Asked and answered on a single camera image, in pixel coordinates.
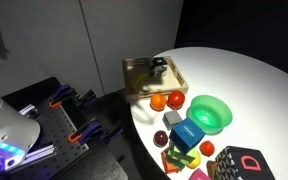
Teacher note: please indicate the dark red toy plum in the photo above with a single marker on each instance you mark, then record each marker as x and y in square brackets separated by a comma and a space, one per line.
[160, 138]

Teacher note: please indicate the pink block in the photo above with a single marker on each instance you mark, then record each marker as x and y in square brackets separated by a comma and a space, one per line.
[198, 174]

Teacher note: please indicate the purple clamp orange tip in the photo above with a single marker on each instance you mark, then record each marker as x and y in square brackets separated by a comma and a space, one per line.
[62, 93]

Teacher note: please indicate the black perforated mounting board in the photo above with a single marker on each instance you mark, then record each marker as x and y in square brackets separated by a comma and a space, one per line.
[56, 126]

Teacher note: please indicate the orange transparent block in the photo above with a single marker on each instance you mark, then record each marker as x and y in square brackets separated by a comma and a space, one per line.
[169, 164]

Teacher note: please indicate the wooden tray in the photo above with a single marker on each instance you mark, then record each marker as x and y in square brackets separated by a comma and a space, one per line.
[173, 80]

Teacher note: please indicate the yellow toy lemon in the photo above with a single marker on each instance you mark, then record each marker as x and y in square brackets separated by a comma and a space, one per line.
[195, 161]

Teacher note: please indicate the blue cube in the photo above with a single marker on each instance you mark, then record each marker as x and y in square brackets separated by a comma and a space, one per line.
[186, 135]

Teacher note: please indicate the grey cube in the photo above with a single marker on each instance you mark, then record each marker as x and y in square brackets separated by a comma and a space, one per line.
[171, 118]

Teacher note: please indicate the large black patterned cube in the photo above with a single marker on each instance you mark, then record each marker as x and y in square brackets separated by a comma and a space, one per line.
[237, 163]

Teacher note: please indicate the green transparent block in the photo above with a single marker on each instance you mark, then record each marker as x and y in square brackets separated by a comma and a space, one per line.
[175, 157]

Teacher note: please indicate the green plastic bowl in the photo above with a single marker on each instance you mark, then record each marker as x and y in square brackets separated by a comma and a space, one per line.
[211, 114]

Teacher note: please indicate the small red toy tomato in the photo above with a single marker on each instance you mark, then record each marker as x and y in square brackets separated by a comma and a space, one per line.
[207, 148]

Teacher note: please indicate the toy banana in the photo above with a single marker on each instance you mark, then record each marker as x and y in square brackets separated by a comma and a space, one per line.
[137, 81]

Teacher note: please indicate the red toy apple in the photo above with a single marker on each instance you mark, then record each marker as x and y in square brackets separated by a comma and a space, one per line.
[176, 100]

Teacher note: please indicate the black checkered cube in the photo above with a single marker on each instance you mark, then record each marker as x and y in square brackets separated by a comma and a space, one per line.
[158, 67]

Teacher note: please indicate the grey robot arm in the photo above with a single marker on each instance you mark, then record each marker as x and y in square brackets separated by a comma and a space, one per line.
[17, 135]

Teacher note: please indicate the toy orange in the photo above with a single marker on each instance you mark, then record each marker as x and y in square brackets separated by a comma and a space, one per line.
[158, 102]

